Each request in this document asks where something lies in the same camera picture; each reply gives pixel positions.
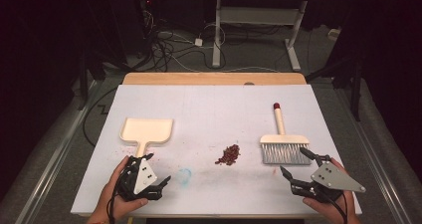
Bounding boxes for white table mat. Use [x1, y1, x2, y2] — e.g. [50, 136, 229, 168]
[70, 84, 362, 217]

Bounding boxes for person's right hand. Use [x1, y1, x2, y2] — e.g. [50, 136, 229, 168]
[302, 190, 361, 224]

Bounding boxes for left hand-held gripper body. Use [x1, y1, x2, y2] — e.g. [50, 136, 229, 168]
[115, 154, 163, 202]

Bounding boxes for tangle of black cables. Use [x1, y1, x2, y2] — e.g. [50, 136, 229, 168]
[140, 8, 228, 73]

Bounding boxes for hand-held gripper black cable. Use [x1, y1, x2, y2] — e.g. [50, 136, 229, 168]
[327, 192, 350, 224]
[106, 183, 117, 224]

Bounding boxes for aluminium floor rail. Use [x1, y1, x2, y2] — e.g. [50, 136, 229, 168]
[14, 80, 98, 224]
[332, 84, 414, 224]

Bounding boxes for right hand-held gripper black cable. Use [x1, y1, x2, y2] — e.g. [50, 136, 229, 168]
[327, 192, 350, 224]

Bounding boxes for black floor cable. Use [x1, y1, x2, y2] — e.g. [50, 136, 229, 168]
[82, 86, 118, 148]

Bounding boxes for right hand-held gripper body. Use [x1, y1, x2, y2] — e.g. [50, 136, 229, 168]
[290, 154, 367, 204]

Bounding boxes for left hand-held gripper black cable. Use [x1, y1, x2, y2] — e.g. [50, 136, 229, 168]
[106, 183, 117, 224]

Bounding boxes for person's left hand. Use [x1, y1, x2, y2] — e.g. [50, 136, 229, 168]
[96, 155, 149, 220]

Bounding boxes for cream plastic dustpan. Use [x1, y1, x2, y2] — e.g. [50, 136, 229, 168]
[118, 116, 174, 158]

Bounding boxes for scatter of red beans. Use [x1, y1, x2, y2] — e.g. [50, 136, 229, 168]
[214, 143, 241, 167]

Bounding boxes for black metal stand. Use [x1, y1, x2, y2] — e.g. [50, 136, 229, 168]
[305, 51, 365, 122]

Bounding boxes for wooden table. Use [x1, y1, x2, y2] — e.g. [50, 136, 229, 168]
[122, 72, 307, 87]

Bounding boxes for white metal desk frame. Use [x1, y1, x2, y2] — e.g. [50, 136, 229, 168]
[198, 0, 353, 73]

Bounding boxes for cream hand brush grey bristles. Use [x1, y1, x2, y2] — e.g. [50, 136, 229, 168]
[259, 102, 313, 166]

